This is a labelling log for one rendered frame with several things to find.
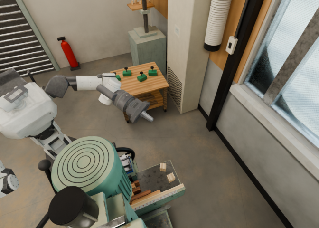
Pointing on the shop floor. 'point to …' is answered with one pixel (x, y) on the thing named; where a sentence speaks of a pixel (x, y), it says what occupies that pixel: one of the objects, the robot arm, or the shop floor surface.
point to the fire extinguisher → (74, 65)
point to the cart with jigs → (144, 84)
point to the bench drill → (146, 37)
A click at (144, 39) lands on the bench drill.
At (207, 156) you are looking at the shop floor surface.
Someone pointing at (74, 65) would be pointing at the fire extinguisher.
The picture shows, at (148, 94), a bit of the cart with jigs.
